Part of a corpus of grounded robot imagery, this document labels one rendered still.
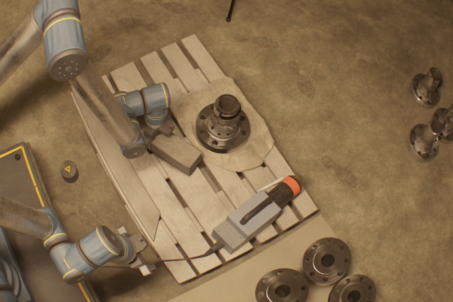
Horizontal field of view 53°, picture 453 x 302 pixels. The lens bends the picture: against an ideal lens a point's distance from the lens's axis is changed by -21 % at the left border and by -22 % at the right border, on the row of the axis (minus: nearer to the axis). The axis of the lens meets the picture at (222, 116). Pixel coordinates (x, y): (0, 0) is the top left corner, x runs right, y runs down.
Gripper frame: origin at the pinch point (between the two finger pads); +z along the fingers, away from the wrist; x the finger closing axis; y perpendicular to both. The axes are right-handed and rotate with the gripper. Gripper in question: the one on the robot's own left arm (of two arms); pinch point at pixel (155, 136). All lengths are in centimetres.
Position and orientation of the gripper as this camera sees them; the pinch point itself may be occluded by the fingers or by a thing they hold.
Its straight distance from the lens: 263.5
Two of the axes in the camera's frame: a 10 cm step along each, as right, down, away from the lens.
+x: -5.5, 6.9, -4.7
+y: -8.3, -5.2, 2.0
